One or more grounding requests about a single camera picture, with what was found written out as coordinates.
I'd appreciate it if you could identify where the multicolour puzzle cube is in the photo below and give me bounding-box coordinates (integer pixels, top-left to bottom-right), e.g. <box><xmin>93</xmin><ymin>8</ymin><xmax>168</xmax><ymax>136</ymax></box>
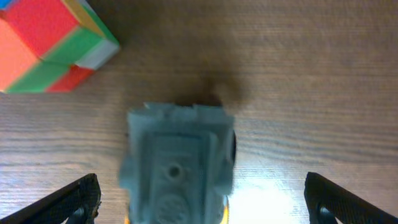
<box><xmin>1</xmin><ymin>0</ymin><xmax>120</xmax><ymax>94</ymax></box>

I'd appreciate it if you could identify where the yellow grey mixer truck toy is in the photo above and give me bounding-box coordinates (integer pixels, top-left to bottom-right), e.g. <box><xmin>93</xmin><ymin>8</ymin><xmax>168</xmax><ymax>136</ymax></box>
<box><xmin>119</xmin><ymin>103</ymin><xmax>236</xmax><ymax>224</ymax></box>

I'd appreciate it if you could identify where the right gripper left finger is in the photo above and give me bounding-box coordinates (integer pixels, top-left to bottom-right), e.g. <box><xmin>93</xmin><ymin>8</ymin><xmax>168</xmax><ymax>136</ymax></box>
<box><xmin>1</xmin><ymin>173</ymin><xmax>101</xmax><ymax>224</ymax></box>

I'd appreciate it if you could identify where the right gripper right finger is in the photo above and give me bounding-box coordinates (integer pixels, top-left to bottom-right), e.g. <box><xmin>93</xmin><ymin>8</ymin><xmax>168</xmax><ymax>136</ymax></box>
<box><xmin>304</xmin><ymin>172</ymin><xmax>397</xmax><ymax>224</ymax></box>

